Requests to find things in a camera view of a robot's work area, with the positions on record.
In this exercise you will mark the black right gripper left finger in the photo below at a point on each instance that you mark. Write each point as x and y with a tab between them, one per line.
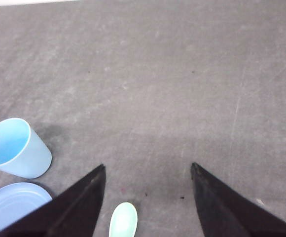
73	213

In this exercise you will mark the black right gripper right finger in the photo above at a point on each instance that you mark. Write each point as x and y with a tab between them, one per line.
225	213

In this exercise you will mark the mint green plastic spoon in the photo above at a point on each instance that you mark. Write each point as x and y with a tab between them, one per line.
124	221

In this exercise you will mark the light blue plastic cup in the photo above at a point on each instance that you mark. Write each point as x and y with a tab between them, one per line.
22	151

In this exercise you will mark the blue plastic plate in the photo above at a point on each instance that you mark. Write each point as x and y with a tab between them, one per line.
18	200

